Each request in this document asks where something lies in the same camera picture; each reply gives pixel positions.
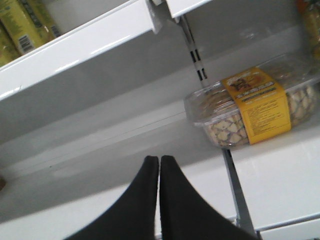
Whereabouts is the yellow pear drink bottle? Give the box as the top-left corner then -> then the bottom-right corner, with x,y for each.
28,0 -> 61,41
0,23 -> 20,67
0,0 -> 49,55

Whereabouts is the yellow labelled pastry box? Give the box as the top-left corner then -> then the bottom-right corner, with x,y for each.
184,54 -> 320,148

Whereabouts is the white metal shelving unit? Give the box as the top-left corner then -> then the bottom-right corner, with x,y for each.
0,0 -> 320,240

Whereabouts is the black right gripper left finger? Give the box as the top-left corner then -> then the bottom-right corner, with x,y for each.
67,155 -> 159,240

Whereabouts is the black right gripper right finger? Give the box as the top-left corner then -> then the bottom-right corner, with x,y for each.
159,155 -> 255,240

